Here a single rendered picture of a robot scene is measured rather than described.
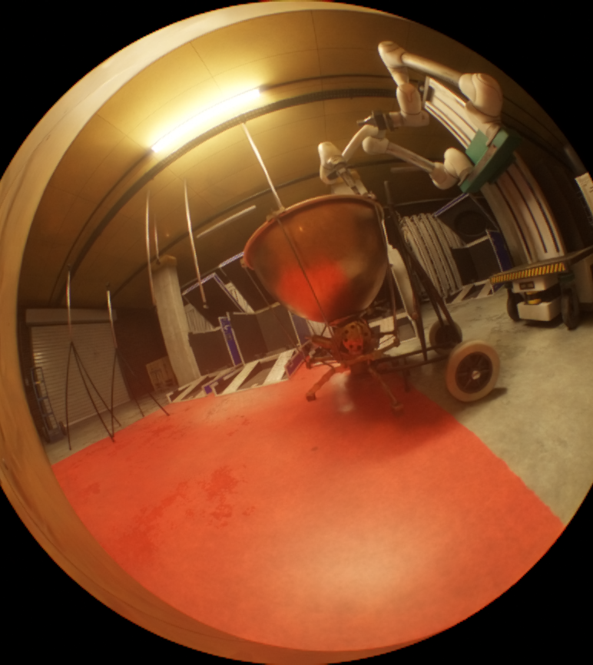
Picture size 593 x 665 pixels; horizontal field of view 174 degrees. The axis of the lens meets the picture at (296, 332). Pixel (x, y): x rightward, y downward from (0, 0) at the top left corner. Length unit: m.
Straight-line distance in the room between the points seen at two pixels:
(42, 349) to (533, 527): 6.88
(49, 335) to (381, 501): 6.78
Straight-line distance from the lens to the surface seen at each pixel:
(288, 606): 0.42
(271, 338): 3.59
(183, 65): 2.87
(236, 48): 2.88
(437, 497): 0.47
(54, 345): 6.63
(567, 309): 1.19
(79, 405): 6.48
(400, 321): 2.48
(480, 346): 0.65
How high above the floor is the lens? 0.39
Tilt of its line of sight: 1 degrees down
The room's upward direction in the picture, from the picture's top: 19 degrees counter-clockwise
